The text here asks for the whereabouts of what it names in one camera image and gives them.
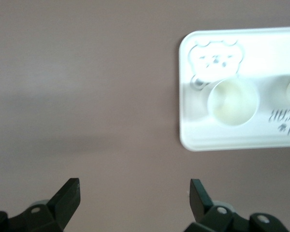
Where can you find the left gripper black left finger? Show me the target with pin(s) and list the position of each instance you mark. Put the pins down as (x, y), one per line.
(67, 203)

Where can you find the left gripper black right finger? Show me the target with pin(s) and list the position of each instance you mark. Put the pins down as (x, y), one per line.
(200, 203)

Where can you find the white tray with bear print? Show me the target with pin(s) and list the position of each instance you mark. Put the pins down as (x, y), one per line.
(207, 137)

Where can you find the brown table cover mat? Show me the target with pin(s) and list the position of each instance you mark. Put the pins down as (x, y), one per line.
(87, 96)

